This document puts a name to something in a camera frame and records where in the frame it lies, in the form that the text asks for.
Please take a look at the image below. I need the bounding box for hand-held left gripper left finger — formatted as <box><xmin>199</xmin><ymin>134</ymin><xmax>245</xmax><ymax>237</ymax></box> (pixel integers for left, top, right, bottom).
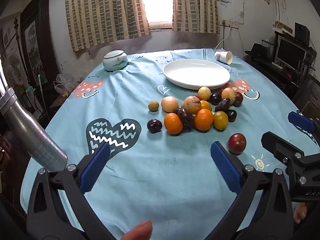
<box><xmin>26</xmin><ymin>142</ymin><xmax>117</xmax><ymax>240</ymax></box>

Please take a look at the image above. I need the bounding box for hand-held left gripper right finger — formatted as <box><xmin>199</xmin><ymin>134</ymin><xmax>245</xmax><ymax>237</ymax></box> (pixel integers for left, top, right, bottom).
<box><xmin>197</xmin><ymin>141</ymin><xmax>294</xmax><ymax>240</ymax></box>

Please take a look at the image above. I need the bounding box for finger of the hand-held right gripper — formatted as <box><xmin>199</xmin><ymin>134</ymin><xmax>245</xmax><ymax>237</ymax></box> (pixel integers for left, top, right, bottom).
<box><xmin>261</xmin><ymin>131</ymin><xmax>305</xmax><ymax>167</ymax></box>
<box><xmin>287</xmin><ymin>110</ymin><xmax>320</xmax><ymax>147</ymax></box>

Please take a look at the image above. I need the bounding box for orange yellow persimmon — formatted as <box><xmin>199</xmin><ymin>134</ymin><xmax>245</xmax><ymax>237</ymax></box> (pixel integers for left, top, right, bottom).
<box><xmin>213</xmin><ymin>111</ymin><xmax>229</xmax><ymax>130</ymax></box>

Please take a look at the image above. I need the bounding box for orange mandarin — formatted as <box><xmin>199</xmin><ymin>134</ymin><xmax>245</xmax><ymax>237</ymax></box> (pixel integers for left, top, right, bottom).
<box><xmin>194</xmin><ymin>109</ymin><xmax>214</xmax><ymax>131</ymax></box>
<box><xmin>164</xmin><ymin>113</ymin><xmax>184</xmax><ymax>135</ymax></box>

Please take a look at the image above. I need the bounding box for small yellow plum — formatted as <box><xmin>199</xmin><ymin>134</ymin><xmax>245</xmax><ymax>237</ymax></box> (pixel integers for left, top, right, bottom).
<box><xmin>200</xmin><ymin>100</ymin><xmax>213</xmax><ymax>112</ymax></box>

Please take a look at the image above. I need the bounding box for striped pepino melon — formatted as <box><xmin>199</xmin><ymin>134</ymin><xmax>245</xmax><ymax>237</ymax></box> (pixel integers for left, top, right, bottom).
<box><xmin>183</xmin><ymin>96</ymin><xmax>202</xmax><ymax>111</ymax></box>

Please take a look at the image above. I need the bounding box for white oval plate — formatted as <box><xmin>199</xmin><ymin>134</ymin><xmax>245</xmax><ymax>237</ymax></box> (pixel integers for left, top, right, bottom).
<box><xmin>162</xmin><ymin>59</ymin><xmax>231</xmax><ymax>90</ymax></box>

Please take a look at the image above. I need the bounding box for person's right hand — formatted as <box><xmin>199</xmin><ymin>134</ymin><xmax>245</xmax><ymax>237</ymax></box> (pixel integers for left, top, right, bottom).
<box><xmin>293</xmin><ymin>202</ymin><xmax>308</xmax><ymax>225</ymax></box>

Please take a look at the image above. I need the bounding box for person's left hand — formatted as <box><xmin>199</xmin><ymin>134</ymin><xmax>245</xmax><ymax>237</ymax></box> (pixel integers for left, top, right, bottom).
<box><xmin>119</xmin><ymin>220</ymin><xmax>153</xmax><ymax>240</ymax></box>

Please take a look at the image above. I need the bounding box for black computer desk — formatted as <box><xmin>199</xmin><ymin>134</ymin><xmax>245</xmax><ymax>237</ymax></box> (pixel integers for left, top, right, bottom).
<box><xmin>246</xmin><ymin>55</ymin><xmax>320</xmax><ymax>98</ymax></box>

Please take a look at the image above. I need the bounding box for light blue printed tablecloth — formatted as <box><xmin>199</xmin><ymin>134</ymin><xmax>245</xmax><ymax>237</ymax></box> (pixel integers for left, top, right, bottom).
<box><xmin>20</xmin><ymin>49</ymin><xmax>320</xmax><ymax>240</ymax></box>

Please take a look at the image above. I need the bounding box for black computer monitor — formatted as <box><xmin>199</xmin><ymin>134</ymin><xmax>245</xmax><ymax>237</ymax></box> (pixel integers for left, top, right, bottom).
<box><xmin>275</xmin><ymin>37</ymin><xmax>307</xmax><ymax>68</ymax></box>

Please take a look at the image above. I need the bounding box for silver metal bottle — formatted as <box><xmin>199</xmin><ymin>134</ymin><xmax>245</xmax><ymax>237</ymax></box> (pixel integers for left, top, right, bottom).
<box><xmin>0</xmin><ymin>87</ymin><xmax>68</xmax><ymax>173</ymax></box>

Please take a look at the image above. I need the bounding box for pale yellow round plum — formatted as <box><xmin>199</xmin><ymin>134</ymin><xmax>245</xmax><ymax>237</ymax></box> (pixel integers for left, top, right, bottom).
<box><xmin>198</xmin><ymin>87</ymin><xmax>211</xmax><ymax>101</ymax></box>

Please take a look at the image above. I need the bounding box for black speaker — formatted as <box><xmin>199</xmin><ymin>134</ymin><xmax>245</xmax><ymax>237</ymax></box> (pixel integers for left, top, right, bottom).
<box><xmin>294</xmin><ymin>22</ymin><xmax>310</xmax><ymax>44</ymax></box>

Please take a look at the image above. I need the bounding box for clear plastic bag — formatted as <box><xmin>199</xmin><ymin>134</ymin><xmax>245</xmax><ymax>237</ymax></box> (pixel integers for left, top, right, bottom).
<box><xmin>54</xmin><ymin>74</ymin><xmax>77</xmax><ymax>97</ymax></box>

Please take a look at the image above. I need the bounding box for white paper cup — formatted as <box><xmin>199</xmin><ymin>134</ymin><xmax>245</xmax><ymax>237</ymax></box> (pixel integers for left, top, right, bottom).
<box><xmin>214</xmin><ymin>50</ymin><xmax>233</xmax><ymax>65</ymax></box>

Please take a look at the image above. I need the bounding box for celadon ceramic lidded jar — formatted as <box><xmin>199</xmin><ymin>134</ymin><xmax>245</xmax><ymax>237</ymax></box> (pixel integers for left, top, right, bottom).
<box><xmin>103</xmin><ymin>50</ymin><xmax>128</xmax><ymax>72</ymax></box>

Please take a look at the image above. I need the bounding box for white electric fan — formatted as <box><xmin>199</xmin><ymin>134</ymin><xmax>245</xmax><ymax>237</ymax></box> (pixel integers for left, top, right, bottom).
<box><xmin>5</xmin><ymin>52</ymin><xmax>24</xmax><ymax>83</ymax></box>

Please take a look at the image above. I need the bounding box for dark framed painting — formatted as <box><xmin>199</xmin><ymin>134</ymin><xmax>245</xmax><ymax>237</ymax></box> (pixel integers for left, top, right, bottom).
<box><xmin>19</xmin><ymin>0</ymin><xmax>62</xmax><ymax>85</ymax></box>

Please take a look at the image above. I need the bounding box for wooden window sill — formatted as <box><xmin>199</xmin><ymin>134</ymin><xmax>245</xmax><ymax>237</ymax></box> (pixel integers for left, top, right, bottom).
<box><xmin>147</xmin><ymin>21</ymin><xmax>174</xmax><ymax>30</ymax></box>

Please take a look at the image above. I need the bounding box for striped checked curtain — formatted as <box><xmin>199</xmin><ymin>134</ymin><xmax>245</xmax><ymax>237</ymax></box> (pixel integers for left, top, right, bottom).
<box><xmin>171</xmin><ymin>0</ymin><xmax>220</xmax><ymax>34</ymax></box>
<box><xmin>64</xmin><ymin>0</ymin><xmax>152</xmax><ymax>53</ymax></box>

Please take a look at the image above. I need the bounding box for bright window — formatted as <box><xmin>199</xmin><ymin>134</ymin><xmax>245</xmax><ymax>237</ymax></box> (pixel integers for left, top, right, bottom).
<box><xmin>136</xmin><ymin>0</ymin><xmax>174</xmax><ymax>23</ymax></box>

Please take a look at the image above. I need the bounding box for small wall shelf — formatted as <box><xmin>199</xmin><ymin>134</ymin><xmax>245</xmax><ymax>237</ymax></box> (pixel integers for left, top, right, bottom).
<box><xmin>274</xmin><ymin>21</ymin><xmax>293</xmax><ymax>34</ymax></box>

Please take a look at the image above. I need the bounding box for white power cable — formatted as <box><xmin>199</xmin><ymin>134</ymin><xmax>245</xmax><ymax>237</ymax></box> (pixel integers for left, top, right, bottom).
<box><xmin>215</xmin><ymin>26</ymin><xmax>232</xmax><ymax>50</ymax></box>

